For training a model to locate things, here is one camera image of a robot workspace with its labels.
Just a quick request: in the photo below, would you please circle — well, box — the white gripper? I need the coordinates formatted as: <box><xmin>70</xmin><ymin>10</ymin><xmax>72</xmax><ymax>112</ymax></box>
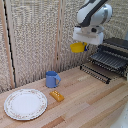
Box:
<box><xmin>72</xmin><ymin>25</ymin><xmax>105</xmax><ymax>53</ymax></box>

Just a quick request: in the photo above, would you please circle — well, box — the yellow bowl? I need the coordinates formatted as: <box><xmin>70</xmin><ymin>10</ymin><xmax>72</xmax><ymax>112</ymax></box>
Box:
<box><xmin>69</xmin><ymin>41</ymin><xmax>88</xmax><ymax>54</ymax></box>

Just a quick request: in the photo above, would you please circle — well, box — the white plate with patterned rim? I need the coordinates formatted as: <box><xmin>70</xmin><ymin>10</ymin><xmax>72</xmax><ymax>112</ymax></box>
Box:
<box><xmin>3</xmin><ymin>88</ymin><xmax>49</xmax><ymax>121</ymax></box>

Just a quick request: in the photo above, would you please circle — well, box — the blue mug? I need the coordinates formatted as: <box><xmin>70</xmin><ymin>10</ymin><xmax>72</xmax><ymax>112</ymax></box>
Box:
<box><xmin>45</xmin><ymin>70</ymin><xmax>62</xmax><ymax>89</ymax></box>

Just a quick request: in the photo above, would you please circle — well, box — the beige woven folding screen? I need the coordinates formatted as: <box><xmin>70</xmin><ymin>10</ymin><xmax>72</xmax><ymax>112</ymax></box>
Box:
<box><xmin>0</xmin><ymin>0</ymin><xmax>128</xmax><ymax>94</ymax></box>

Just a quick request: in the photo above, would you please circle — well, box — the small yellow-orange block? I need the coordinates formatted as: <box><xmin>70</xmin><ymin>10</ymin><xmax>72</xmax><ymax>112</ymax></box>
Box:
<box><xmin>49</xmin><ymin>89</ymin><xmax>66</xmax><ymax>103</ymax></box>

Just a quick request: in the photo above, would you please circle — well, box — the black wire dish rack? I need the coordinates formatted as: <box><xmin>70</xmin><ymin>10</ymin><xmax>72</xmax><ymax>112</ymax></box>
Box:
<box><xmin>88</xmin><ymin>36</ymin><xmax>128</xmax><ymax>80</ymax></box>

